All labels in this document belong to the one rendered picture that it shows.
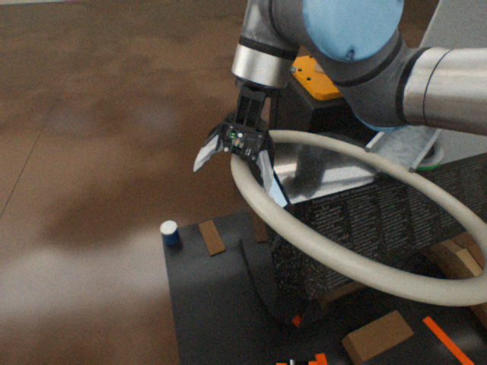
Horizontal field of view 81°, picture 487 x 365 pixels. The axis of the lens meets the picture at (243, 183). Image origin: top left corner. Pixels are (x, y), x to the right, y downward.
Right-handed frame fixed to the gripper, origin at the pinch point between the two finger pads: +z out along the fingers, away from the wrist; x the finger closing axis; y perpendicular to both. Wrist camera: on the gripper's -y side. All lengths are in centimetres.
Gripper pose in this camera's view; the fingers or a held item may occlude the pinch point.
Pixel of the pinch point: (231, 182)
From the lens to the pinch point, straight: 56.8
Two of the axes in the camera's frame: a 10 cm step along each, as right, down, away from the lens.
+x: 9.5, 3.0, -0.2
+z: -2.6, 8.4, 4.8
